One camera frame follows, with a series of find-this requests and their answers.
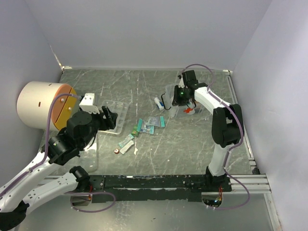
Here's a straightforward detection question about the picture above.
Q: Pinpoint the clear lid with black handle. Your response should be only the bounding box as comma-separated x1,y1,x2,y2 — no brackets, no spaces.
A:
80,135,99,173

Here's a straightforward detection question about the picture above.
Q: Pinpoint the clear compartment tray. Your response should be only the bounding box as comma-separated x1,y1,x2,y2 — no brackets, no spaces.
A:
100,100,129,135

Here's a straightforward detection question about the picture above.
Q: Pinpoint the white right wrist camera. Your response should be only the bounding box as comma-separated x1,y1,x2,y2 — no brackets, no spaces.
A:
178,72,187,90

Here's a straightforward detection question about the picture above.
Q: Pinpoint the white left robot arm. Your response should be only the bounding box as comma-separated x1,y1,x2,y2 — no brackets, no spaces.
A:
0,106,118,231

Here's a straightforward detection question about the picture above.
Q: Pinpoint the teal white tube box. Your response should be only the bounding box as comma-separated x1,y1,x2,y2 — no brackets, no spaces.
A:
118,134,134,148

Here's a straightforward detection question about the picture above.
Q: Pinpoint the small green box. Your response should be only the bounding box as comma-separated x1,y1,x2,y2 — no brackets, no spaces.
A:
131,125,139,137

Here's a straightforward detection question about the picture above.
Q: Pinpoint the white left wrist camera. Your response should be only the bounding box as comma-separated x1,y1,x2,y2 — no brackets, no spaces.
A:
79,93,100,114

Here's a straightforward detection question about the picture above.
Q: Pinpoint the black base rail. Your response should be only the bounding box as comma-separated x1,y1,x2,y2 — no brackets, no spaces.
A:
77,175,231,202

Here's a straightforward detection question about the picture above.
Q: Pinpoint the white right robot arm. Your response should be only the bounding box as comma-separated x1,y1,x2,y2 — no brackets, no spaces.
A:
172,70,244,192

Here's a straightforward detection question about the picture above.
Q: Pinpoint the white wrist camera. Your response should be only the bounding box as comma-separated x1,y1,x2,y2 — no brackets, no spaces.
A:
178,72,187,90
79,93,100,114

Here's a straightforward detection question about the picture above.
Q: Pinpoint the cream cylinder with orange face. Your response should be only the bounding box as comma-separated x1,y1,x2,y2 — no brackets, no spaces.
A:
17,81,77,131

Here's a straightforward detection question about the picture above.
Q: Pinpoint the clear first aid box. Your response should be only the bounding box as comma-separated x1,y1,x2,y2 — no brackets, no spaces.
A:
161,84,205,118

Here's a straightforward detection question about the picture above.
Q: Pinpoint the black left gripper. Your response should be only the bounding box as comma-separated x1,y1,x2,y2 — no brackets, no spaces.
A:
79,105,118,148

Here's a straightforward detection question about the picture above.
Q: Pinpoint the white flat packet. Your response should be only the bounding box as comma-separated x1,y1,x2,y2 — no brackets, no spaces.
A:
120,140,134,154

